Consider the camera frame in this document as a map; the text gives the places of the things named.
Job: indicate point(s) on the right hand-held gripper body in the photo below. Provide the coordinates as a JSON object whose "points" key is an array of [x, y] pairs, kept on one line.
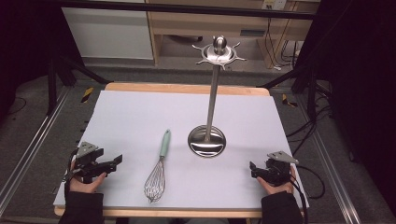
{"points": [[278, 169]]}

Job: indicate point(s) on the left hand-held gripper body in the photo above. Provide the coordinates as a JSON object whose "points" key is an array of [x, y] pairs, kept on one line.
{"points": [[88, 162]]}

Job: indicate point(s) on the steel utensil stand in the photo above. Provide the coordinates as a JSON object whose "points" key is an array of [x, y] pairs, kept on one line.
{"points": [[210, 124]]}

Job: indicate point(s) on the person's right hand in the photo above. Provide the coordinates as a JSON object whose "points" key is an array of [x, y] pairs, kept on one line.
{"points": [[278, 188]]}

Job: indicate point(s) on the person's left hand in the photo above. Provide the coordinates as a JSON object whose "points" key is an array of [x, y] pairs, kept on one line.
{"points": [[84, 184]]}

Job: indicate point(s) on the white table mat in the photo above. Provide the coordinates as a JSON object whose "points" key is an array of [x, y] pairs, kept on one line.
{"points": [[186, 168]]}

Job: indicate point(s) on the yellow-black striped tape marker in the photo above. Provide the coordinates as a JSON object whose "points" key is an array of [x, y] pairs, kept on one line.
{"points": [[288, 101], [87, 94]]}

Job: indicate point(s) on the black stand leg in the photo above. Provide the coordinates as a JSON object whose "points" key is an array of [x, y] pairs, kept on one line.
{"points": [[59, 77], [299, 81]]}

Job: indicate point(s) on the wooden table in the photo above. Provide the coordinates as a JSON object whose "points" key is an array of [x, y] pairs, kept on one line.
{"points": [[186, 88]]}

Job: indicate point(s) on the black curtain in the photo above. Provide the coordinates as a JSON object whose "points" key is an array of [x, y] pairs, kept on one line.
{"points": [[358, 93], [28, 46]]}

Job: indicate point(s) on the white cabinet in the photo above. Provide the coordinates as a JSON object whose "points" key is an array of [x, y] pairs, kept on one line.
{"points": [[109, 32]]}

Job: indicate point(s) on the wooden desk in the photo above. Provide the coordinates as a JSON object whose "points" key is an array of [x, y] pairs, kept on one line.
{"points": [[218, 25]]}

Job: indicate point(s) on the metal floor rail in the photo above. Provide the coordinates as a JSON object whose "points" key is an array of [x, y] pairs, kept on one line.
{"points": [[34, 143], [330, 168]]}

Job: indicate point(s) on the wall power outlet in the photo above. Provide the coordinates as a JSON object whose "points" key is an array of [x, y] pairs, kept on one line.
{"points": [[274, 4]]}

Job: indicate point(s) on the black frame crossbar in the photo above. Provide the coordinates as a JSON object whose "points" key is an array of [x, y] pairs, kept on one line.
{"points": [[186, 8]]}

